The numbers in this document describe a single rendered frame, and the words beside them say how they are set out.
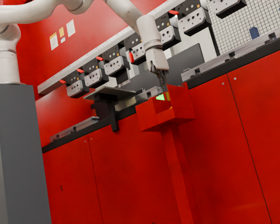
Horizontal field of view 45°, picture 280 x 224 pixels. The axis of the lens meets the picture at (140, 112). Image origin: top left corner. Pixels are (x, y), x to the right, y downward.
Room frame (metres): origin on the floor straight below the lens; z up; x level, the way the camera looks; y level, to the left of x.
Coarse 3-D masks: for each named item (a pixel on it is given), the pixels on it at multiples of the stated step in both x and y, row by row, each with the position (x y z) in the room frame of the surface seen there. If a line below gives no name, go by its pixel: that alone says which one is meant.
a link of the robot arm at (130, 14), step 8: (112, 0) 1.38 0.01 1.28; (120, 0) 1.37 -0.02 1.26; (128, 0) 1.38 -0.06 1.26; (112, 8) 1.40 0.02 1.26; (120, 8) 1.37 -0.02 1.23; (128, 8) 1.37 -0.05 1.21; (136, 8) 1.40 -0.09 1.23; (120, 16) 1.40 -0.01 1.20; (128, 16) 1.39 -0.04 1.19; (136, 16) 1.42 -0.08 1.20; (128, 24) 1.45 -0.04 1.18; (136, 24) 1.45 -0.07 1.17; (136, 32) 1.49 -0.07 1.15
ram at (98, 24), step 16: (32, 0) 2.42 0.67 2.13; (96, 0) 1.99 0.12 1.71; (144, 0) 1.76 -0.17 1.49; (160, 0) 1.70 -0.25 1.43; (176, 0) 1.64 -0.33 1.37; (64, 16) 2.20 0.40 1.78; (80, 16) 2.10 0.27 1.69; (96, 16) 2.01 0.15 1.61; (112, 16) 1.93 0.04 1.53; (32, 32) 2.45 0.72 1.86; (48, 32) 2.33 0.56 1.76; (64, 32) 2.22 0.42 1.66; (80, 32) 2.12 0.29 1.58; (96, 32) 2.03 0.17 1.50; (112, 32) 1.94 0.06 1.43; (128, 32) 1.87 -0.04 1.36; (32, 48) 2.47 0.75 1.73; (48, 48) 2.35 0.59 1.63; (64, 48) 2.24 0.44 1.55; (80, 48) 2.13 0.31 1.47; (48, 64) 2.37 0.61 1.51; (64, 64) 2.25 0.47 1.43; (80, 64) 2.15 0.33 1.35; (64, 80) 2.34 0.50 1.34
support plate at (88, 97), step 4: (100, 88) 1.73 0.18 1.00; (104, 88) 1.73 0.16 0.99; (108, 88) 1.74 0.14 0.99; (112, 88) 1.76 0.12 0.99; (116, 88) 1.79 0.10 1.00; (92, 92) 1.77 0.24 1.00; (96, 92) 1.77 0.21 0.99; (100, 92) 1.78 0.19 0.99; (104, 92) 1.80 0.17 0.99; (108, 92) 1.81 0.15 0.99; (112, 92) 1.83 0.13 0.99; (116, 92) 1.84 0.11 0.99; (120, 92) 1.86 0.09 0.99; (124, 92) 1.87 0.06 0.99; (128, 92) 1.89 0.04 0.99; (132, 92) 1.91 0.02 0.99; (88, 96) 1.80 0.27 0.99; (92, 96) 1.82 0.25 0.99; (120, 96) 1.93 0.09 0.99; (124, 96) 1.95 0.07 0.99
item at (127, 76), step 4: (124, 68) 1.96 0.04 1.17; (120, 72) 1.98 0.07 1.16; (124, 72) 1.96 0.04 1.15; (128, 72) 1.96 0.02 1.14; (116, 76) 2.01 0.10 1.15; (120, 76) 1.99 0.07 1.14; (124, 76) 1.97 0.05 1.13; (128, 76) 1.96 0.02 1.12; (116, 80) 2.01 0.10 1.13; (120, 80) 1.99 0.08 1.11; (124, 80) 1.97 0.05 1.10; (128, 80) 1.96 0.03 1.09; (120, 84) 2.01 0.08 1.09; (124, 84) 1.99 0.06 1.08
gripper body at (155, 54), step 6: (150, 48) 1.37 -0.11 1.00; (156, 48) 1.38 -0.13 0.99; (150, 54) 1.36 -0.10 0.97; (156, 54) 1.37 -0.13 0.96; (162, 54) 1.40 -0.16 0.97; (150, 60) 1.37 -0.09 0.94; (156, 60) 1.36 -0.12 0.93; (162, 60) 1.39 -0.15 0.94; (150, 66) 1.37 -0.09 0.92; (156, 66) 1.36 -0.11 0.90; (162, 66) 1.39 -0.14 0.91; (168, 66) 1.43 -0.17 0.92
